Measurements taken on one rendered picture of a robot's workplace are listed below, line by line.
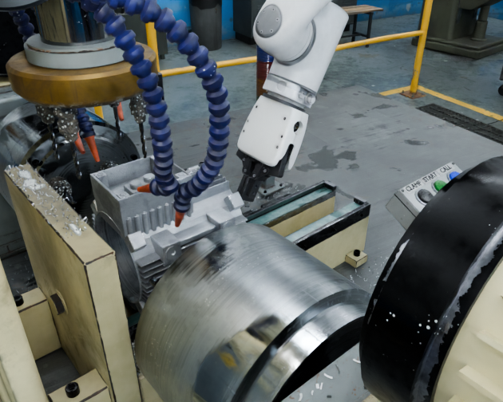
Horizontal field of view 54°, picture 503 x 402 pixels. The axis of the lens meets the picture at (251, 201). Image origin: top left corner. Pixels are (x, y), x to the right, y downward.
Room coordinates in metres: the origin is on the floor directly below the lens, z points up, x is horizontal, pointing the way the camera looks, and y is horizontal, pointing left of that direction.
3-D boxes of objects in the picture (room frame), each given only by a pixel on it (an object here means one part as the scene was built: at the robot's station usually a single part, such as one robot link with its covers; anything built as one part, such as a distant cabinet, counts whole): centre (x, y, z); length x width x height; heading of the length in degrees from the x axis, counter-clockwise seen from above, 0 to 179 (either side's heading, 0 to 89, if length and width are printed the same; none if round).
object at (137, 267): (0.68, 0.14, 1.01); 0.20 x 0.19 x 0.19; 129
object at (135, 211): (0.65, 0.17, 1.11); 0.12 x 0.11 x 0.07; 129
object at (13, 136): (0.90, 0.39, 1.04); 0.41 x 0.25 x 0.25; 40
